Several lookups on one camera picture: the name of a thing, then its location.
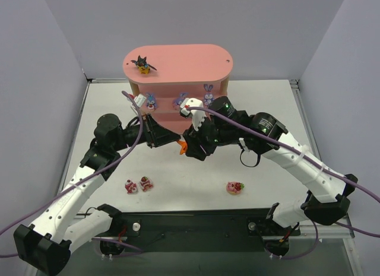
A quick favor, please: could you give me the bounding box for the pink bear strawberry donut toy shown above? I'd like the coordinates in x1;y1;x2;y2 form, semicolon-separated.
226;182;245;195

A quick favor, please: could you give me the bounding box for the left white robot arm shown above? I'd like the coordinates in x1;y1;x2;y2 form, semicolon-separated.
14;113;181;275

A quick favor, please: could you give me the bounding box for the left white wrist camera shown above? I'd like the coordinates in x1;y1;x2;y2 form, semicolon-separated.
129;94;147;108

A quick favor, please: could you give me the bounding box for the strawberry cake bear toy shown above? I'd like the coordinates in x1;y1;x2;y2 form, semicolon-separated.
138;176;154;192

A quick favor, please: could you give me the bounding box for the blue bunny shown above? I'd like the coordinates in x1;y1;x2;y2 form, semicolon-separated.
203;84;214;106

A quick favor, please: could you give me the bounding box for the purple bunny donut toy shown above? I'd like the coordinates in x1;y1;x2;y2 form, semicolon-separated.
172;93;188;108

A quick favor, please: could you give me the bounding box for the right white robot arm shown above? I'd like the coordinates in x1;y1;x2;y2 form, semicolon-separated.
179;96;357;228

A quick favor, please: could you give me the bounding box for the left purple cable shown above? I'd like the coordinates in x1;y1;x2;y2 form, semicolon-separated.
0;90;146;258

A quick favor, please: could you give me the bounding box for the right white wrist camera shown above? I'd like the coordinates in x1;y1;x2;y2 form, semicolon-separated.
179;98;206;132

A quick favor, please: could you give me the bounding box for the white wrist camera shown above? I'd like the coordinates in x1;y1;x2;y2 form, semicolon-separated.
129;94;147;108
179;98;206;132

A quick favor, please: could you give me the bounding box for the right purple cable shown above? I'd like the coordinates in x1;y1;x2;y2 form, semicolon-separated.
188;107;380;239

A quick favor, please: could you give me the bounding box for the purple cable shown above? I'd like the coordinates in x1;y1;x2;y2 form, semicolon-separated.
188;107;380;239
0;90;146;258

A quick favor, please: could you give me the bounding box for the orange spiky creature toy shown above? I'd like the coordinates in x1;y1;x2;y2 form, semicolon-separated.
177;140;188;155

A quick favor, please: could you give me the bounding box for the red white cake toy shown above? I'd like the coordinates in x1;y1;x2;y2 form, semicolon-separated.
124;179;138;194

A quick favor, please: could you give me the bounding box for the black bat creature toy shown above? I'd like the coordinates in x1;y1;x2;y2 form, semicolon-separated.
131;55;157;74

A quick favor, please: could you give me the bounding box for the pink three-tier shelf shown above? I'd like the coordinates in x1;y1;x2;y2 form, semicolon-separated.
123;44;233;134

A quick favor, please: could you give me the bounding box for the small purple bunny toy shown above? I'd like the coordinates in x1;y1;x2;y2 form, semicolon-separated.
145;93;157;112

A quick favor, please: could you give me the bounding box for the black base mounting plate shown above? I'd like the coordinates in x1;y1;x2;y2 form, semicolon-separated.
99;208;300;252

